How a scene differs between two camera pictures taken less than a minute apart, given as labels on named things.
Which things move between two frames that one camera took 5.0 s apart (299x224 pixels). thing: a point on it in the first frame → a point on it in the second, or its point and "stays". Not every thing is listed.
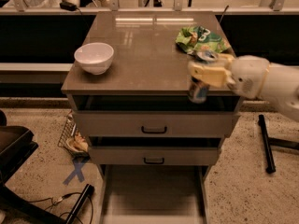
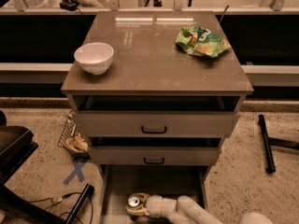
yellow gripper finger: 225,59 → 143,194
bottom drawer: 153,194 stays
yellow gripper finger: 216,76 → 142,211
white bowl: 94,57 stays
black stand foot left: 89,190 stays
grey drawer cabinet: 128,83 stays
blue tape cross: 78,166 stays
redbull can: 198,91 → 134,201
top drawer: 156,116 stays
